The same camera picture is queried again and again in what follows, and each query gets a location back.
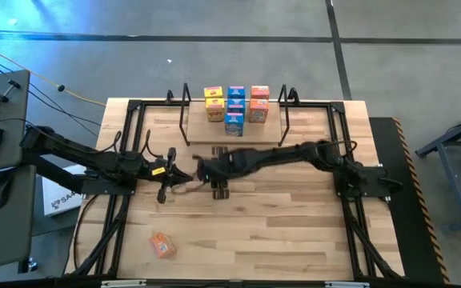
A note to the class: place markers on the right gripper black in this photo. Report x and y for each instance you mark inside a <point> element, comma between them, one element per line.
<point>219,170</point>

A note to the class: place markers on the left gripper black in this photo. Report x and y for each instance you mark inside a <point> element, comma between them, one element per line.
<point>162,176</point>

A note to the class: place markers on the blue Rice Krispies cereal box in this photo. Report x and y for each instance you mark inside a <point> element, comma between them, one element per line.
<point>234,125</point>
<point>236,92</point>
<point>236,106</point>

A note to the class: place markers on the yellow Corn Pops cereal box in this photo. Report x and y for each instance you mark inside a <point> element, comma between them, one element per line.
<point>215,110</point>
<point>213,92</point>

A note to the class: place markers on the orange Mini-Wheats cereal box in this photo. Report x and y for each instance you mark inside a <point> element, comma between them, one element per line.
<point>162,245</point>
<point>258,110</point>
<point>260,92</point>

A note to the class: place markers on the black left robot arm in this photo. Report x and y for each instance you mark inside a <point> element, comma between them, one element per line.
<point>74,154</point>

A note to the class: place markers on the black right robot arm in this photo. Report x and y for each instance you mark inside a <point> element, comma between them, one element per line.
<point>286,154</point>

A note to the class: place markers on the white printed cardboard box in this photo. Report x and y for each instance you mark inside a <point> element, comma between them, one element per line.
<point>60,202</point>

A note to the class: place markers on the metal desk caster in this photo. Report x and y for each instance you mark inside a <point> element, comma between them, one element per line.
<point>30,265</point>

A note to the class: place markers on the grey desk top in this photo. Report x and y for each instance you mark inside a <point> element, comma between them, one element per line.
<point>2,232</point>
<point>2,104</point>

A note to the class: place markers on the black hazard-striped floor mat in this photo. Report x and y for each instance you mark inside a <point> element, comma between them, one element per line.
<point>406,224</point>

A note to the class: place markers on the blue-grey metal cart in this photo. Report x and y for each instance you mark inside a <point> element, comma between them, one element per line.
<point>454,188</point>

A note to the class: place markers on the wooden shelf with black frame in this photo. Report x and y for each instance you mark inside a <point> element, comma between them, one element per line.
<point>198,132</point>

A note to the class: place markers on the silver metal bracket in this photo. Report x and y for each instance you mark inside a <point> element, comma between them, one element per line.
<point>123,284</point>
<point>346,285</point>

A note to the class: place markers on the black metal table frame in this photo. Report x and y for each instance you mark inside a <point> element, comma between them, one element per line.
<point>336,120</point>

